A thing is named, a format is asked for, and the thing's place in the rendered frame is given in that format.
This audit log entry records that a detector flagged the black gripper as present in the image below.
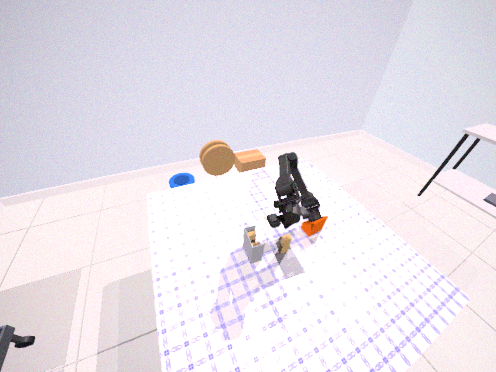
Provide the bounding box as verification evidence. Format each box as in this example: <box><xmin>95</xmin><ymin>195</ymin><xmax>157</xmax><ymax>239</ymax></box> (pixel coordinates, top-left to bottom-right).
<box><xmin>267</xmin><ymin>204</ymin><xmax>309</xmax><ymax>230</ymax></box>

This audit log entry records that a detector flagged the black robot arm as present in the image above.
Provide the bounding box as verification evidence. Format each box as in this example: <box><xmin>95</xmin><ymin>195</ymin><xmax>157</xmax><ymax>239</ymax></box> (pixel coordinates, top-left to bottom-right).
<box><xmin>274</xmin><ymin>152</ymin><xmax>323</xmax><ymax>224</ymax></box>

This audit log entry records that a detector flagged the grey open bin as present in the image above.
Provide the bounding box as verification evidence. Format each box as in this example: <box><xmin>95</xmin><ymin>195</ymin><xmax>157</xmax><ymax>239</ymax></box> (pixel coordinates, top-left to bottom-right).
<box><xmin>243</xmin><ymin>225</ymin><xmax>265</xmax><ymax>264</ymax></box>

